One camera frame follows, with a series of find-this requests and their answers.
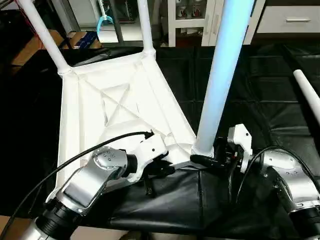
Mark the white plastic table top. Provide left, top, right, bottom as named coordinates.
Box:
left=46, top=49, right=207, bottom=202

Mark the light blue hanger hook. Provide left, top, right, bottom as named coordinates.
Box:
left=96, top=0, right=115, bottom=37

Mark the white plastic table leg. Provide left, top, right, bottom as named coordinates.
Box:
left=137, top=0, right=157, bottom=57
left=191, top=0, right=257, bottom=158
left=17, top=0, right=74, bottom=76
left=293, top=69, right=320, bottom=126

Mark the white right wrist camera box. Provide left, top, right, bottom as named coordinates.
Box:
left=227, top=123, right=254, bottom=175

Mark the small blue box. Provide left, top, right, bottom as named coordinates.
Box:
left=70, top=31, right=103, bottom=50

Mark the black work mat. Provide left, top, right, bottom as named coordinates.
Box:
left=0, top=42, right=320, bottom=238

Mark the white drawer cabinet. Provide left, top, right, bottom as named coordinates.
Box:
left=167, top=0, right=267, bottom=48
left=256, top=5, right=320, bottom=35

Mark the cardboard box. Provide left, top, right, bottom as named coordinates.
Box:
left=11, top=29, right=65, bottom=67

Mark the red cable bundle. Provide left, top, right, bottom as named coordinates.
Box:
left=20, top=10, right=40, bottom=41

